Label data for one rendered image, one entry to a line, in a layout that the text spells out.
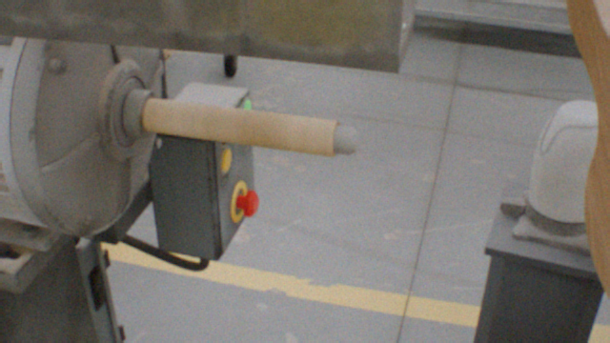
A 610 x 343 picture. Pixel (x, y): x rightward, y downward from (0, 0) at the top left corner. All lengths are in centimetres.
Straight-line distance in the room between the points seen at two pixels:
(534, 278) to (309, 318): 97
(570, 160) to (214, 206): 72
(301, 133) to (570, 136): 84
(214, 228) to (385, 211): 182
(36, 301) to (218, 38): 55
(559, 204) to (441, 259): 116
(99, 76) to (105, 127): 5
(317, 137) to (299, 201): 219
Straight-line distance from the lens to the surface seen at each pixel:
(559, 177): 142
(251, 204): 102
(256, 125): 63
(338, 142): 62
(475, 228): 273
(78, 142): 65
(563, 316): 155
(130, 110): 67
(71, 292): 100
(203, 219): 98
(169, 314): 232
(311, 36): 43
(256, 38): 44
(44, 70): 61
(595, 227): 74
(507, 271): 149
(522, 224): 150
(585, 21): 65
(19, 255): 76
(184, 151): 93
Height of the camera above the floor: 155
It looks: 31 degrees down
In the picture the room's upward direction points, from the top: straight up
